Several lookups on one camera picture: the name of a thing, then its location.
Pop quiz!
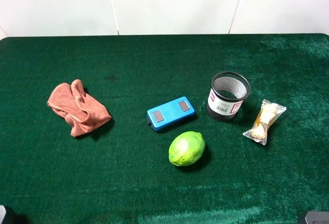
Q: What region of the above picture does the grey right base corner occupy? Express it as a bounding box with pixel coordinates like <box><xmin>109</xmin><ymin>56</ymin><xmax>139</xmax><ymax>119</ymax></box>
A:
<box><xmin>298</xmin><ymin>211</ymin><xmax>329</xmax><ymax>224</ymax></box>

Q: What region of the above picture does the grey base corner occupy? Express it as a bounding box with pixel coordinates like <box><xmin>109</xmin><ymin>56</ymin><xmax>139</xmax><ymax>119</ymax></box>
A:
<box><xmin>0</xmin><ymin>205</ymin><xmax>7</xmax><ymax>224</ymax></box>
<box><xmin>298</xmin><ymin>211</ymin><xmax>329</xmax><ymax>224</ymax></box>

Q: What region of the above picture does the blue plastic box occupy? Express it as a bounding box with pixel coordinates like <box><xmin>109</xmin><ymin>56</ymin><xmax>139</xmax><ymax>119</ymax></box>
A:
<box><xmin>147</xmin><ymin>97</ymin><xmax>195</xmax><ymax>132</ymax></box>

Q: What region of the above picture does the clear-wrapped snack packet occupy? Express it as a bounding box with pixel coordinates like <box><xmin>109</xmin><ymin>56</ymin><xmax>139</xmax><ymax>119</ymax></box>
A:
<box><xmin>243</xmin><ymin>99</ymin><xmax>286</xmax><ymax>145</ymax></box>

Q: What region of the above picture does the dark green table cloth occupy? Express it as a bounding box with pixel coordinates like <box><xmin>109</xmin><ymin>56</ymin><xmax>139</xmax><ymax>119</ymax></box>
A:
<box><xmin>1</xmin><ymin>34</ymin><xmax>328</xmax><ymax>223</ymax></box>

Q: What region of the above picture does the green lime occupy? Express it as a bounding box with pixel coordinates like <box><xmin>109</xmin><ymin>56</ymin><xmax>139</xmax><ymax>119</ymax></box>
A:
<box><xmin>169</xmin><ymin>131</ymin><xmax>205</xmax><ymax>166</ymax></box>

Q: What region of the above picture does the orange crumpled cloth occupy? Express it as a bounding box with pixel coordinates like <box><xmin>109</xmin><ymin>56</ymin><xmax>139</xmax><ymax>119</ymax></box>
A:
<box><xmin>47</xmin><ymin>79</ymin><xmax>112</xmax><ymax>137</ymax></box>

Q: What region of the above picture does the black mesh pen cup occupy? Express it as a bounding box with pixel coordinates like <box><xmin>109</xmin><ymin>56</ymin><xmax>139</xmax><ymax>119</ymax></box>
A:
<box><xmin>206</xmin><ymin>71</ymin><xmax>251</xmax><ymax>122</ymax></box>

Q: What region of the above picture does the grey left base corner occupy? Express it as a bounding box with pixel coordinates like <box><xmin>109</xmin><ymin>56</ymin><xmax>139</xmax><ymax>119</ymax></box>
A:
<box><xmin>0</xmin><ymin>205</ymin><xmax>7</xmax><ymax>224</ymax></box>

